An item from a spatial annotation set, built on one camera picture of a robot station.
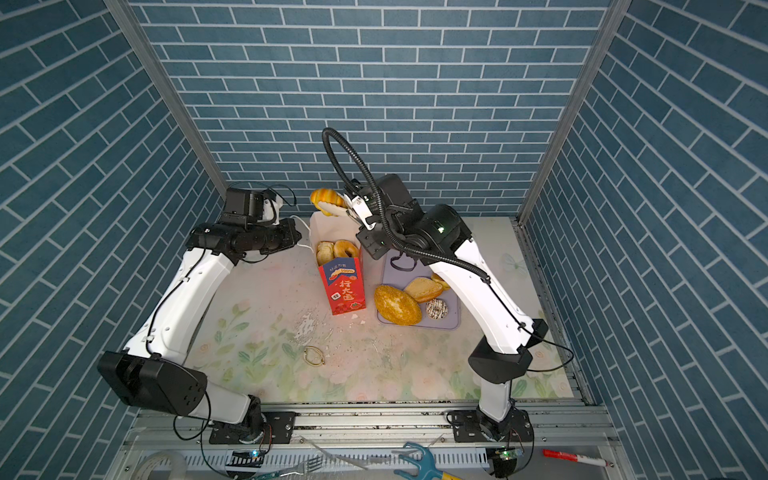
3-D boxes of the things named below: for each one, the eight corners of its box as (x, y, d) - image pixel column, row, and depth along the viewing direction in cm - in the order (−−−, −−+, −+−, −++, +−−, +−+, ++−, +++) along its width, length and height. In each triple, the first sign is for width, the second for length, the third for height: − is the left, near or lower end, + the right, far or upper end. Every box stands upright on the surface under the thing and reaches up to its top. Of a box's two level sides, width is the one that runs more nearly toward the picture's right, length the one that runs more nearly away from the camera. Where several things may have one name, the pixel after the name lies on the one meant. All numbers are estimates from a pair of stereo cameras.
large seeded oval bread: (399, 337, 91) (400, 328, 86) (371, 302, 99) (370, 291, 93) (422, 320, 95) (424, 310, 89) (393, 287, 102) (393, 276, 97)
